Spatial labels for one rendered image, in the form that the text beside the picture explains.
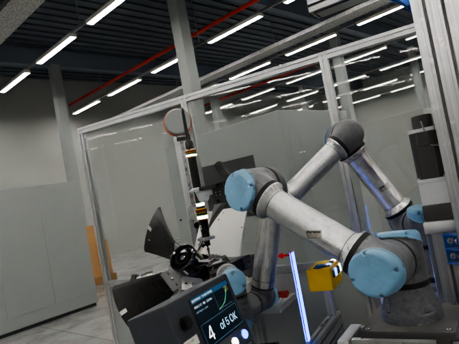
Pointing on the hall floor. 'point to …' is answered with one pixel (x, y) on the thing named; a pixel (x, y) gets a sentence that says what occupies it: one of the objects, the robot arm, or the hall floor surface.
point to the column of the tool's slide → (185, 185)
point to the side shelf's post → (261, 330)
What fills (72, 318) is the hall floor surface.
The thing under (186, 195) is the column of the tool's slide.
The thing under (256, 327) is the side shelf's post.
